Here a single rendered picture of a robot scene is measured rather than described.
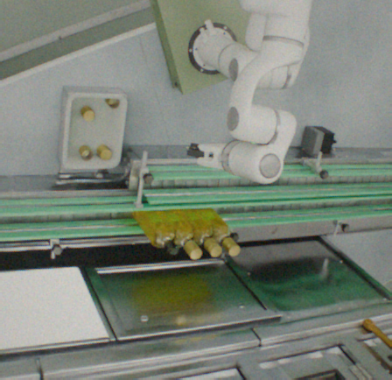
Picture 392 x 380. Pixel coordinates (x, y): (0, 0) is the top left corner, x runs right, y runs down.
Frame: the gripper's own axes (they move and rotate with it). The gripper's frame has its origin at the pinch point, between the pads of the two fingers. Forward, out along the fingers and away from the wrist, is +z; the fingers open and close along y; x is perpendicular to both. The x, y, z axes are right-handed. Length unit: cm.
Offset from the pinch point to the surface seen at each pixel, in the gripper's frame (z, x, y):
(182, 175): 25.7, -10.1, 6.1
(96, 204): 31.3, -18.7, -17.6
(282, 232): 40, -33, 52
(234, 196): 27.8, -17.2, 24.9
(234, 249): 9.3, -28.1, 15.0
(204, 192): 32.1, -16.3, 16.5
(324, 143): 36, -1, 65
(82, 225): 34.7, -25.4, -20.8
